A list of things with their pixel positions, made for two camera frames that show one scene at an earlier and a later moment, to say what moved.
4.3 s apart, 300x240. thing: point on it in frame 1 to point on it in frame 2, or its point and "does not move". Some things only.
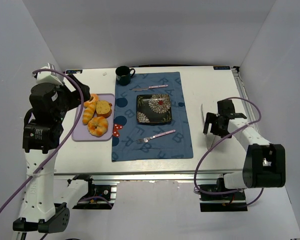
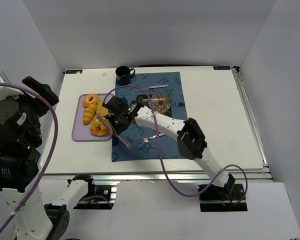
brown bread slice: [103, 108] does not move
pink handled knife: [150, 87] does not move
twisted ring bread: [97, 126] does not move
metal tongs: [209, 147] to [126, 142]
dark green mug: [123, 75] does not move
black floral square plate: [153, 108] does not move
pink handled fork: [146, 140] does not move
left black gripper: [78, 91] to [42, 88]
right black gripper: [213, 123] to [112, 122]
